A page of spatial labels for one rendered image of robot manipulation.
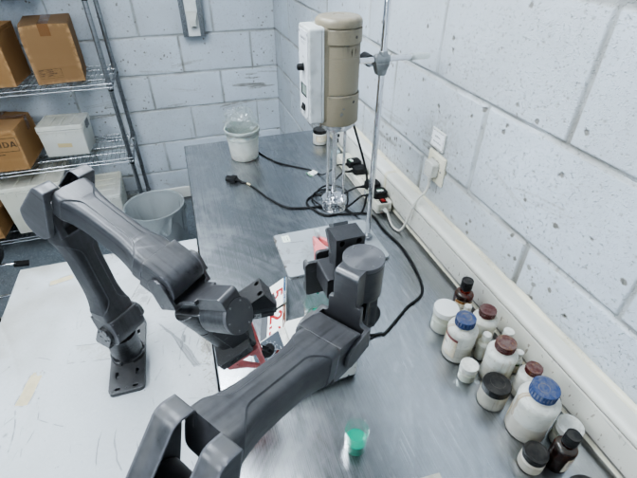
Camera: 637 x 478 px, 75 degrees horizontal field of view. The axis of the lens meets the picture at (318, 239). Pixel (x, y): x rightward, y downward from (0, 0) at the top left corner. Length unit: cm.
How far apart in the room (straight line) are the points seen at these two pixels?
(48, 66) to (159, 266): 214
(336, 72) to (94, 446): 87
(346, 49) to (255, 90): 220
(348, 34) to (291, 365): 68
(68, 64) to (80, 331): 181
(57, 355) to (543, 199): 109
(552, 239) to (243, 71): 248
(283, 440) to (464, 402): 36
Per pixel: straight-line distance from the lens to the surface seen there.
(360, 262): 54
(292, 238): 126
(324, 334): 54
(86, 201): 73
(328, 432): 87
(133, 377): 100
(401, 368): 96
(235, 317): 63
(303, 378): 49
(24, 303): 130
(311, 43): 94
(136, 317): 94
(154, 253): 67
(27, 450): 101
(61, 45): 269
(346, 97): 98
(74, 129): 285
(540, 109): 93
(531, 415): 87
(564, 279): 95
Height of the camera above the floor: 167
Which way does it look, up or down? 37 degrees down
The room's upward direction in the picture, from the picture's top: straight up
